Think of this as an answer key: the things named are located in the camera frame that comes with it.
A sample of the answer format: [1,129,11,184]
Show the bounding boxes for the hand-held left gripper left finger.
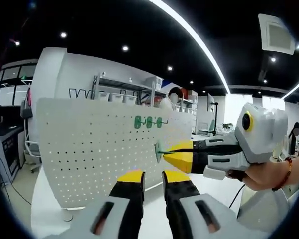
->
[69,169,147,239]

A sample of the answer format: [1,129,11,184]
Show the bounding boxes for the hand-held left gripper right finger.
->
[161,170,241,239]

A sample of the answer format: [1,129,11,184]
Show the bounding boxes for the white perforated mounting plate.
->
[36,97,195,222]

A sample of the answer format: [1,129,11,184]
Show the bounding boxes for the person's right hand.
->
[227,159,287,192]

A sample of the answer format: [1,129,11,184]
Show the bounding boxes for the black stand with screen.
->
[207,93,221,136]

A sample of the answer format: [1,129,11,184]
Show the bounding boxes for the metal rack with bins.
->
[180,88,199,122]

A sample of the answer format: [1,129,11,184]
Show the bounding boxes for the short ceiling light strip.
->
[283,73,299,100]

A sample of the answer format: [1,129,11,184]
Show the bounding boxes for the white mesh office chair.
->
[237,190,291,226]

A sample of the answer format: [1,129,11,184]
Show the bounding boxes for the white ceiling air vent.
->
[258,13,296,56]

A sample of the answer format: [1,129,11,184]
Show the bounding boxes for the long ceiling light strip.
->
[148,0,231,95]

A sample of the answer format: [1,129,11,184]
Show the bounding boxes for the grey metal shelving rack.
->
[93,73,165,108]

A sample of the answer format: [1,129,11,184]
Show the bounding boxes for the dark equipment cabinet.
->
[0,124,25,176]

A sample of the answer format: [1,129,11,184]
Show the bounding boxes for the grey and white chair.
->
[20,84,42,172]

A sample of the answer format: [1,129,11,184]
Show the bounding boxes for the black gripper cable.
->
[228,183,246,209]

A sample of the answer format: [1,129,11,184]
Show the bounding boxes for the red bead bracelet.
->
[272,156,293,192]

